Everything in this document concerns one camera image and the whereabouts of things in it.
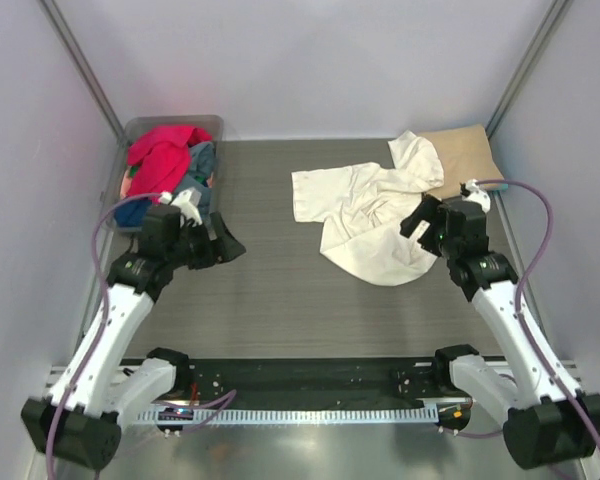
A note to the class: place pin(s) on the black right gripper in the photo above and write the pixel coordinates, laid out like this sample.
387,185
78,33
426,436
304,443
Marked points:
431,228

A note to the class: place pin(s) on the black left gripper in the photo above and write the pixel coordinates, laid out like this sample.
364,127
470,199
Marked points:
210,242

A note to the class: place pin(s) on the white t shirt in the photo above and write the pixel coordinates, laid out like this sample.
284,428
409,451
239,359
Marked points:
361,207

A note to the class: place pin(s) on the clear plastic bin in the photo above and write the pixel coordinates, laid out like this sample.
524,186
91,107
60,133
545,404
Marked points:
137,127

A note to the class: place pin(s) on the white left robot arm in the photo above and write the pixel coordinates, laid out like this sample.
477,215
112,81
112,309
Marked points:
82,417

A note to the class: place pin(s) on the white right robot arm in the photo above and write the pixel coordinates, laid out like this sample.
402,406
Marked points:
543,412

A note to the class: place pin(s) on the folded beige t shirt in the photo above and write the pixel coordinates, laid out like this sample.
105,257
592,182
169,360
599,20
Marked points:
465,154

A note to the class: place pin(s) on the grey blue t shirt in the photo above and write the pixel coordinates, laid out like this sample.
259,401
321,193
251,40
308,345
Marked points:
199,175

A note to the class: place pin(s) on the dark blue t shirt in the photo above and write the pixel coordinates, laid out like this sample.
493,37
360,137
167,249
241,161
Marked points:
131,215

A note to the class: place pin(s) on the red t shirt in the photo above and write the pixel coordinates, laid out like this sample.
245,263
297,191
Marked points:
162,155

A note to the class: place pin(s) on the peach pink garment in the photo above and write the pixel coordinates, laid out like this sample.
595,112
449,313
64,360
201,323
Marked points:
125,184

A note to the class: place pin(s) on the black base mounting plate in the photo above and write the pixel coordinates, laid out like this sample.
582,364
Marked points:
320,384

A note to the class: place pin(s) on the left round black base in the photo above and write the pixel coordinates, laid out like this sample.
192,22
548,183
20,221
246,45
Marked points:
172,421

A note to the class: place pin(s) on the round black base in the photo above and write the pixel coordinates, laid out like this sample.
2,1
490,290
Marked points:
454,417
172,421

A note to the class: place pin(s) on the right round black base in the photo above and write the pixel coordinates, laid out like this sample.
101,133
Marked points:
454,417

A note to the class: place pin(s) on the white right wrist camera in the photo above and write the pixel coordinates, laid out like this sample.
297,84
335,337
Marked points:
471,191

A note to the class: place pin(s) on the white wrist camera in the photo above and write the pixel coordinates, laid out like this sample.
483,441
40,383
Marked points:
187,202
471,191

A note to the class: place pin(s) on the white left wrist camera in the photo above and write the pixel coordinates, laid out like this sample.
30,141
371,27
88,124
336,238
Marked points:
187,202

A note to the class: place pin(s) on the slotted cable duct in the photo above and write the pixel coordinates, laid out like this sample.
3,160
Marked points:
233,417

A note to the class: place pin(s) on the right aluminium frame post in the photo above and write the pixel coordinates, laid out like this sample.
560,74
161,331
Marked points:
545,31

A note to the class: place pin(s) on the aluminium frame post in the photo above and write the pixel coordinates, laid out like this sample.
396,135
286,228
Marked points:
65,34
545,31

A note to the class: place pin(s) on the left aluminium frame post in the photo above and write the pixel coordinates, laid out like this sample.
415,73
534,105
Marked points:
65,34

